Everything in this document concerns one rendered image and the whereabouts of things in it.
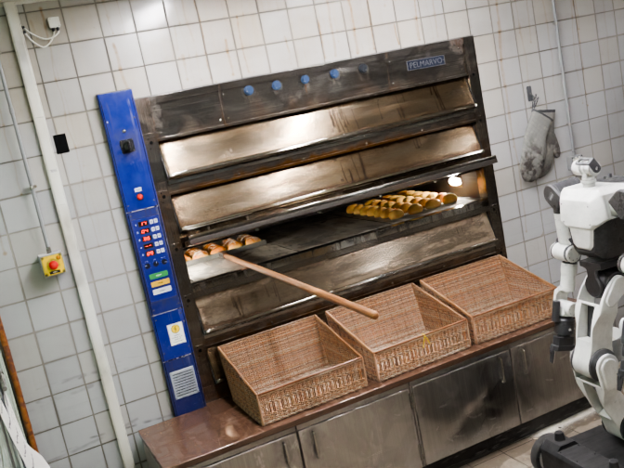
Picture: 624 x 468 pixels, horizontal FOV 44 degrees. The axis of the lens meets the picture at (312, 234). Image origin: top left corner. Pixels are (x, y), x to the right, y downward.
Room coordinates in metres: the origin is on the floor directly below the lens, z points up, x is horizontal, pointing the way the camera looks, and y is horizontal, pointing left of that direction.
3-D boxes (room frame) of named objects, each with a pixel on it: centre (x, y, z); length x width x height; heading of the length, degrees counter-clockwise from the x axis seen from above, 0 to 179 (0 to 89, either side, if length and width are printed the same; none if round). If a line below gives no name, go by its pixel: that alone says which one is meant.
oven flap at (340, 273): (4.04, -0.20, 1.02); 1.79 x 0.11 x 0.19; 113
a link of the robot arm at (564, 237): (3.42, -1.13, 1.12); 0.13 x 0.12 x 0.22; 17
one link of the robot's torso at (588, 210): (3.22, -1.24, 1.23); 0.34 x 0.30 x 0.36; 19
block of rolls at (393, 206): (4.68, -0.57, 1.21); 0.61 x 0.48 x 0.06; 23
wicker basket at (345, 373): (3.57, 0.22, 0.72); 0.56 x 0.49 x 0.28; 113
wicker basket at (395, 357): (3.81, -0.33, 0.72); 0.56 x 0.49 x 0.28; 114
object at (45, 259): (3.42, 1.16, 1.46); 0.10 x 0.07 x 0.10; 113
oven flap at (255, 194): (4.04, -0.20, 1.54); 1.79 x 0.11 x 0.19; 113
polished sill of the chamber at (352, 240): (4.07, -0.19, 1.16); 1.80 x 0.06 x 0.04; 113
